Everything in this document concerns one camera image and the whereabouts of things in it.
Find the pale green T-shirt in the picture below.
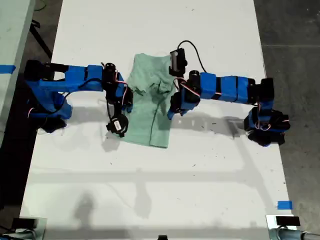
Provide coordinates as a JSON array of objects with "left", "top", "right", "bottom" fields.
[{"left": 119, "top": 52, "right": 180, "bottom": 150}]

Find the long blue tape strip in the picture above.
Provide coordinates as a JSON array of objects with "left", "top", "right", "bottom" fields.
[{"left": 0, "top": 64, "right": 17, "bottom": 75}]

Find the pale grey side bench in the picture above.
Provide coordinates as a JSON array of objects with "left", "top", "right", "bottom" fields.
[{"left": 0, "top": 0, "right": 36, "bottom": 147}]

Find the short blue tape strip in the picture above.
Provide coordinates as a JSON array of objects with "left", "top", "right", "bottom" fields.
[{"left": 277, "top": 200, "right": 293, "bottom": 210}]

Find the small black box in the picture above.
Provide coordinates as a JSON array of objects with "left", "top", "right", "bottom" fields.
[
  {"left": 11, "top": 218, "right": 37, "bottom": 228},
  {"left": 275, "top": 216, "right": 301, "bottom": 226}
]

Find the gripper black camera cable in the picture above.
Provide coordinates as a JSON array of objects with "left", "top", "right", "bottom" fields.
[
  {"left": 176, "top": 40, "right": 210, "bottom": 75},
  {"left": 77, "top": 77, "right": 104, "bottom": 90}
]

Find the grey metal tube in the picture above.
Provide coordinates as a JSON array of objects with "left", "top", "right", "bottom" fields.
[{"left": 271, "top": 227, "right": 320, "bottom": 240}]

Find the black stand leg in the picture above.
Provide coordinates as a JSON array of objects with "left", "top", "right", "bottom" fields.
[{"left": 29, "top": 21, "right": 53, "bottom": 58}]

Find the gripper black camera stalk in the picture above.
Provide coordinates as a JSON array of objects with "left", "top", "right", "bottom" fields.
[
  {"left": 106, "top": 98, "right": 116, "bottom": 118},
  {"left": 168, "top": 66, "right": 187, "bottom": 82}
]

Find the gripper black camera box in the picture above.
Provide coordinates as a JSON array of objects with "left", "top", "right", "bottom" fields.
[
  {"left": 106, "top": 113, "right": 130, "bottom": 138},
  {"left": 169, "top": 48, "right": 188, "bottom": 70}
]

